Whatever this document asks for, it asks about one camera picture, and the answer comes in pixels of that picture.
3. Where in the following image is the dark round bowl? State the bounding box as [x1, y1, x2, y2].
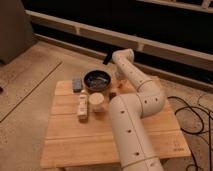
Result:
[83, 70, 111, 92]

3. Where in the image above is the white round cup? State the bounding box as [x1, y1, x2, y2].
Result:
[89, 93, 104, 112]

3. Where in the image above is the blue grey sponge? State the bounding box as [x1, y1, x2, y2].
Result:
[72, 78, 82, 93]

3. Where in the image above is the white wall rail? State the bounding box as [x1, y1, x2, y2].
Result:
[26, 10, 213, 72]

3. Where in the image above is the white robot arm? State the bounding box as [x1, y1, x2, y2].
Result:
[109, 49, 166, 171]

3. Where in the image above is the grey cabinet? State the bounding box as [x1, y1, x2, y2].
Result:
[0, 0, 36, 64]

